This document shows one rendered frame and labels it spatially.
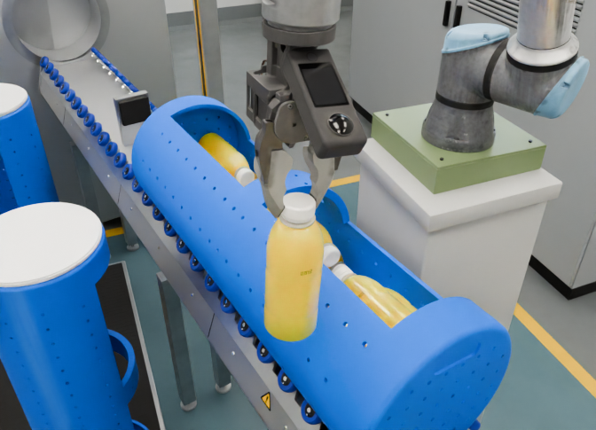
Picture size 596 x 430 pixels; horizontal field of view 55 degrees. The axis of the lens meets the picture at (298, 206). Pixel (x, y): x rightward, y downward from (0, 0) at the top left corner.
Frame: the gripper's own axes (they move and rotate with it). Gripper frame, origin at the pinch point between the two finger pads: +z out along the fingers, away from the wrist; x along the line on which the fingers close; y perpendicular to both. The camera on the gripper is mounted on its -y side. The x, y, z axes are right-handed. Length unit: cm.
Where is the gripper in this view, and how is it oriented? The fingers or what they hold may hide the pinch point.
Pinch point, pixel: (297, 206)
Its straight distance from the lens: 64.9
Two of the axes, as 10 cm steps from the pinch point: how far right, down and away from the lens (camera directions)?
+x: -9.0, 1.9, -3.9
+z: -0.5, 8.4, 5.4
